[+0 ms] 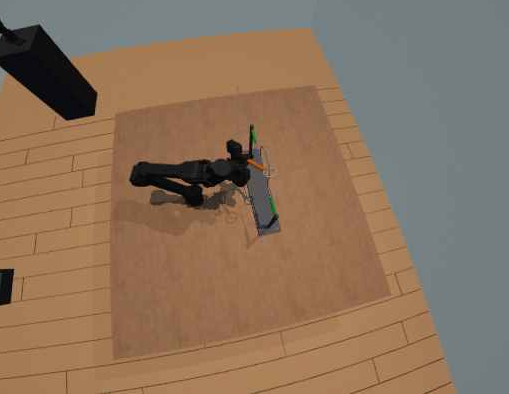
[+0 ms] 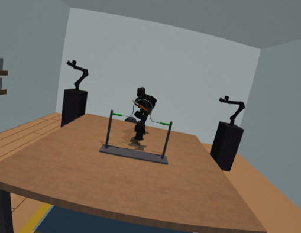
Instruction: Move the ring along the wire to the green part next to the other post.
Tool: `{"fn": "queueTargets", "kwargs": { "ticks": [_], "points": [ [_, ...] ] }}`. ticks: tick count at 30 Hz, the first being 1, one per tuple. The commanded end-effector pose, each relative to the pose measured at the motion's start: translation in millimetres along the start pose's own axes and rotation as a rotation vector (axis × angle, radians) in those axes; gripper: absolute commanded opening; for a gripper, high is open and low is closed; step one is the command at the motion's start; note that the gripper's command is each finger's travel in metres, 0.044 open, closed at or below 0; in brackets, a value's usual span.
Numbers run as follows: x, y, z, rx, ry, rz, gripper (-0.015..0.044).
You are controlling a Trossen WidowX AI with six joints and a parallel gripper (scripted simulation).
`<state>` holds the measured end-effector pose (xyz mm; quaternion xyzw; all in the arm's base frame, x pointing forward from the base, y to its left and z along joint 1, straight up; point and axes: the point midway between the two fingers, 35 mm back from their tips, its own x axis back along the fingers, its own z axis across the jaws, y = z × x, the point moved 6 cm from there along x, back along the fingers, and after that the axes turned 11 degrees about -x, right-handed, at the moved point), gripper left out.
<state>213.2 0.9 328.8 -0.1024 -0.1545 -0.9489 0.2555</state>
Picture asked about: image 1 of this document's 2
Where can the orange-brown handle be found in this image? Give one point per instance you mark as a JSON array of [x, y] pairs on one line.
[[261, 168]]

